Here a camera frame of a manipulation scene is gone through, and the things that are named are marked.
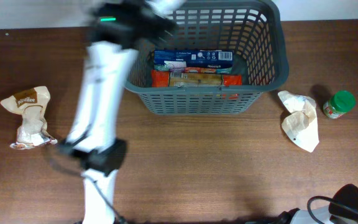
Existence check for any beige brown food bag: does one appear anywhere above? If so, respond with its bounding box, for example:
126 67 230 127
0 86 58 150

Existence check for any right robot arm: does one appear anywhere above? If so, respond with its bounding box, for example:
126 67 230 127
272 184 358 224

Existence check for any red orange pasta packet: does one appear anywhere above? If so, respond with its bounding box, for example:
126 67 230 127
151 70 242 88

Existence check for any green lid jar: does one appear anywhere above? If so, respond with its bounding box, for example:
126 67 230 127
323 90 356 119

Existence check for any grey plastic basket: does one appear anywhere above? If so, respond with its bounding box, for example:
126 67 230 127
125 0 289 115

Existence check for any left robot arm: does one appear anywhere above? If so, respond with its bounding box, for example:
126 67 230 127
57 0 185 223

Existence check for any blue cardboard box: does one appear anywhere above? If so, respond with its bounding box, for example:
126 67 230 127
154 50 234 74

